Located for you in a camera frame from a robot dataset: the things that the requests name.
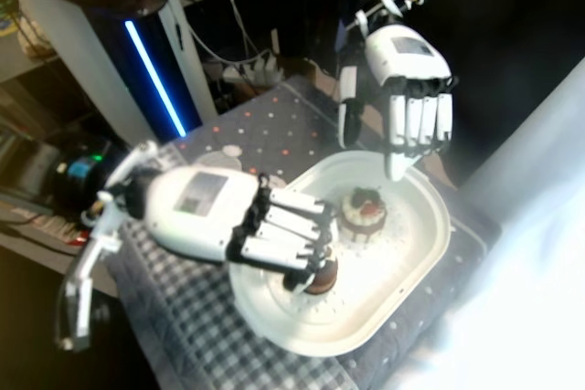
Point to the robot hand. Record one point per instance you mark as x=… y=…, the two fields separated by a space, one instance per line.
x=196 y=221
x=388 y=59

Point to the brown chocolate pastry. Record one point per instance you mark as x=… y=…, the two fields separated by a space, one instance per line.
x=325 y=278

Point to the chocolate cupcake with red topping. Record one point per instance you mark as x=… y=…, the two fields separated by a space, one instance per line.
x=365 y=216

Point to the white perforated plastic basin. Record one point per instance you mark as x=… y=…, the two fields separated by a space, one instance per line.
x=388 y=280

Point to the grey bear print quilt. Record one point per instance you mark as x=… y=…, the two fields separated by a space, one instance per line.
x=192 y=317

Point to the black device with green light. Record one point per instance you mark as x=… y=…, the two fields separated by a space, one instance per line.
x=80 y=171

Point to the white power strip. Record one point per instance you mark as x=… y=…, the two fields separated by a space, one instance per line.
x=260 y=70

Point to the white tower with blue light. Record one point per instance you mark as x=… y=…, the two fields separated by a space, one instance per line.
x=114 y=70

